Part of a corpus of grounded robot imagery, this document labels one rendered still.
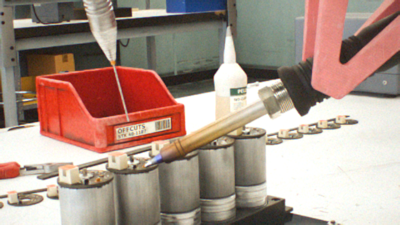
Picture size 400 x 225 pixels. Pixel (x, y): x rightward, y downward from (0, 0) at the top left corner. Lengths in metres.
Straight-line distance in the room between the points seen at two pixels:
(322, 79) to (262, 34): 6.11
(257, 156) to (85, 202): 0.12
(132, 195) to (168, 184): 0.03
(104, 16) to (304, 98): 0.09
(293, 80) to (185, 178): 0.07
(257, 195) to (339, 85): 0.10
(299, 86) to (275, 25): 6.00
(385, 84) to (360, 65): 0.54
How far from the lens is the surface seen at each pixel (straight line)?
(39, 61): 5.11
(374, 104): 0.82
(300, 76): 0.31
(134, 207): 0.32
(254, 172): 0.38
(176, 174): 0.34
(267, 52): 6.39
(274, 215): 0.40
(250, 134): 0.38
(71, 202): 0.30
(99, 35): 0.29
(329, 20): 0.30
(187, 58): 6.32
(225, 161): 0.36
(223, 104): 0.70
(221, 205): 0.36
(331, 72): 0.30
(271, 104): 0.31
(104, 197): 0.30
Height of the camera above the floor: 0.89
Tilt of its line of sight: 11 degrees down
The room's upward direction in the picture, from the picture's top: 2 degrees counter-clockwise
